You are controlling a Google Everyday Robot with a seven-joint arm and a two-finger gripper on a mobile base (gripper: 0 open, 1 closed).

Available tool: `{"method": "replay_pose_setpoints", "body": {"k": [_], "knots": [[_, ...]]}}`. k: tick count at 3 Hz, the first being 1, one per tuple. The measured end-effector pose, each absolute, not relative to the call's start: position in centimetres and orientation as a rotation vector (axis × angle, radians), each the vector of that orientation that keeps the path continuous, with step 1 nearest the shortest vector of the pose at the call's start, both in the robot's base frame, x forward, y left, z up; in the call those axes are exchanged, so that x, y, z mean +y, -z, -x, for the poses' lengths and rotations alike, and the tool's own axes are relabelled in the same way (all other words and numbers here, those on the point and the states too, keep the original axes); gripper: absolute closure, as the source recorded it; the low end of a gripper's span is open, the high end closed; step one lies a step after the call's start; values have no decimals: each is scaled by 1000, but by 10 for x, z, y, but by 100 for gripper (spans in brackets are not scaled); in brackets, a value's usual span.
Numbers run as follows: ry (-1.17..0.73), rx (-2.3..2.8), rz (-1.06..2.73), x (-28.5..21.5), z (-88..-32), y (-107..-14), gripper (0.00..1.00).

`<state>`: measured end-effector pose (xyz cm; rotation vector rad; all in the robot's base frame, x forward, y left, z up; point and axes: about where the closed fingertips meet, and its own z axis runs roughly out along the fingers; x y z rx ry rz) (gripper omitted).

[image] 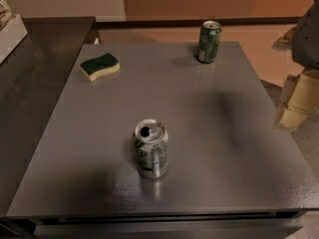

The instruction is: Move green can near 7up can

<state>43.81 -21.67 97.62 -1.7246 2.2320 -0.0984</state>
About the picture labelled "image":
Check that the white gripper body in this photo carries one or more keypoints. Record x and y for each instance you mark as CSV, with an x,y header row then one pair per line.
x,y
308,42

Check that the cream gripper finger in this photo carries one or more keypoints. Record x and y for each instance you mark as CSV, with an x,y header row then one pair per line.
x,y
299,97
287,37

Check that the green soda can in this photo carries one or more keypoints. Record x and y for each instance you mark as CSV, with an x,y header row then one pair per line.
x,y
208,44

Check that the silver 7up can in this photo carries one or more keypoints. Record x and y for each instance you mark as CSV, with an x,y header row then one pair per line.
x,y
150,139

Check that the green yellow sponge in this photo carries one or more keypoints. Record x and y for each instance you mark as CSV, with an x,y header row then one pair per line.
x,y
100,66

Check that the dark side counter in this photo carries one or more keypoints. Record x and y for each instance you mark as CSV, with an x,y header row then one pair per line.
x,y
32,78

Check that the white box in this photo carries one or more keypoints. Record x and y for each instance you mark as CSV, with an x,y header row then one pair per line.
x,y
11,36

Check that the item on white box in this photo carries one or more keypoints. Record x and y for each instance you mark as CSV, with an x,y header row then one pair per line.
x,y
5,14

